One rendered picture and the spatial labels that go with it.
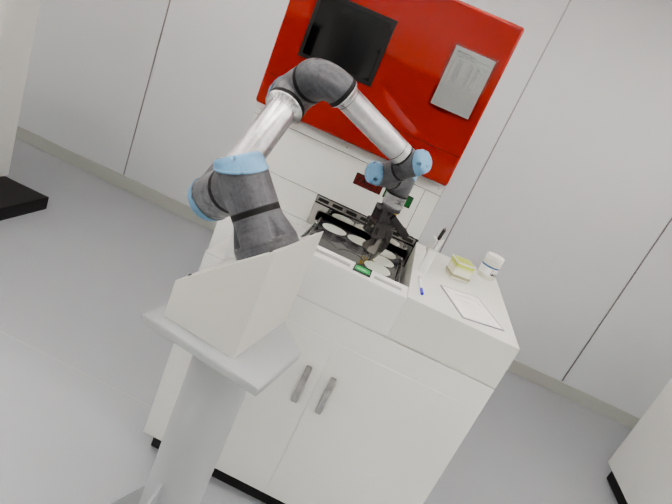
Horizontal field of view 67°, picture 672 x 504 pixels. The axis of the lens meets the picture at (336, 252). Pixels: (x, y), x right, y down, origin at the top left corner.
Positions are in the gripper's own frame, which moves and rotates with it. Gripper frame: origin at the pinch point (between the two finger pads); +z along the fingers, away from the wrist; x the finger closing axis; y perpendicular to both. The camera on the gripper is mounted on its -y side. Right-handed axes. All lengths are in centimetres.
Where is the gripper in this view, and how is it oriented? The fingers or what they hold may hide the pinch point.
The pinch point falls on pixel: (373, 257)
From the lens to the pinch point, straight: 182.7
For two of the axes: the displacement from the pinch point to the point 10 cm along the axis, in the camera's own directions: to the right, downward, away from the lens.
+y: -8.5, -1.8, -5.0
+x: 3.7, 4.7, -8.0
